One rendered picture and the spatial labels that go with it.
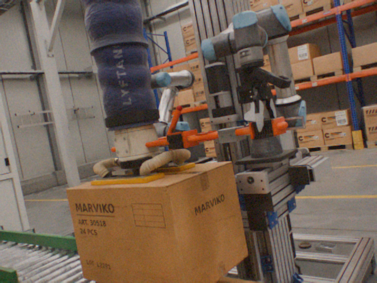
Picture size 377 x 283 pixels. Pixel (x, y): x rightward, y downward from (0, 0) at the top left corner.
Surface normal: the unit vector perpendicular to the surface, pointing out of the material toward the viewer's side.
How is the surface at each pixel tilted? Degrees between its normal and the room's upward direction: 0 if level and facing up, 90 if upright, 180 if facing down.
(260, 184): 90
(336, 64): 90
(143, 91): 74
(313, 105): 90
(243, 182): 90
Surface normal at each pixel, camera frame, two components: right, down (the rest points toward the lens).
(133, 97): 0.20, -0.26
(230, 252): 0.77, -0.11
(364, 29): -0.59, 0.16
